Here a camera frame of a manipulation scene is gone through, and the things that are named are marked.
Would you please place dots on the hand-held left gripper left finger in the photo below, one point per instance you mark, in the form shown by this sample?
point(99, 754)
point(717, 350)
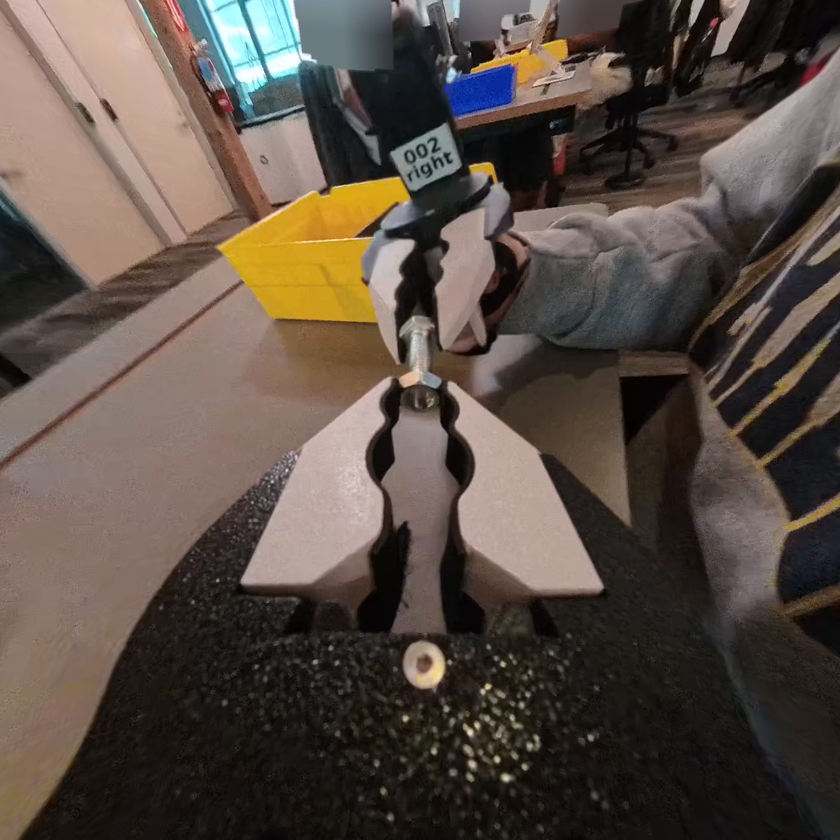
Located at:
point(315, 525)

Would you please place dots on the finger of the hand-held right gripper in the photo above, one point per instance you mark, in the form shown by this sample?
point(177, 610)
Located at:
point(384, 282)
point(466, 275)

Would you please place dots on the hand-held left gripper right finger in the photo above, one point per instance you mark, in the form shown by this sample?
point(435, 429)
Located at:
point(525, 525)

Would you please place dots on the steel bolt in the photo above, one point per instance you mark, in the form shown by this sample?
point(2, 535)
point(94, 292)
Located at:
point(418, 354)

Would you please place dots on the yellow plastic bin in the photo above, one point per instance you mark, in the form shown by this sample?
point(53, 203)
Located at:
point(525, 59)
point(302, 275)

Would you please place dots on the steel hex nut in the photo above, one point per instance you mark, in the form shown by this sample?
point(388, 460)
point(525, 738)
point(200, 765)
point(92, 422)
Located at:
point(420, 379)

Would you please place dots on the person's right forearm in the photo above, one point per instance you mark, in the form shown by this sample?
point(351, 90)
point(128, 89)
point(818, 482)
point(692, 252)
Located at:
point(623, 282)

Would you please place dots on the person's right hand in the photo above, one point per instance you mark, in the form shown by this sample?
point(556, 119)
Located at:
point(478, 342)

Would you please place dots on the blue plastic bin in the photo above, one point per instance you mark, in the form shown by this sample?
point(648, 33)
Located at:
point(479, 92)

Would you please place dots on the wooden desk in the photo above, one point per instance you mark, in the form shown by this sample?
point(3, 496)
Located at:
point(525, 108)

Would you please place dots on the white cabinet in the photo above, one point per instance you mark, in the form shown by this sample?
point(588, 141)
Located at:
point(282, 157)

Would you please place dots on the black office chair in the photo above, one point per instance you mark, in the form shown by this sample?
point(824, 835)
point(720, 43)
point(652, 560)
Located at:
point(630, 124)

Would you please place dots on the window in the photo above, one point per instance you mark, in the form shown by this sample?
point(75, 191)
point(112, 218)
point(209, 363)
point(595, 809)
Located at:
point(256, 39)

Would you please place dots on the red fire extinguisher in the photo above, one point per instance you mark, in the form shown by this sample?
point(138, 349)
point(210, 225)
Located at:
point(213, 79)

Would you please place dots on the person's torso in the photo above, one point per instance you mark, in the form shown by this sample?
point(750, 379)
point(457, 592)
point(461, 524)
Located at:
point(774, 394)

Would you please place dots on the white double door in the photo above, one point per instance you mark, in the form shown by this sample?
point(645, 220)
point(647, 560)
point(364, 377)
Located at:
point(98, 164)

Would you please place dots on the wooden post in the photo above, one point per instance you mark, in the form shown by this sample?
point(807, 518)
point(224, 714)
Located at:
point(216, 131)

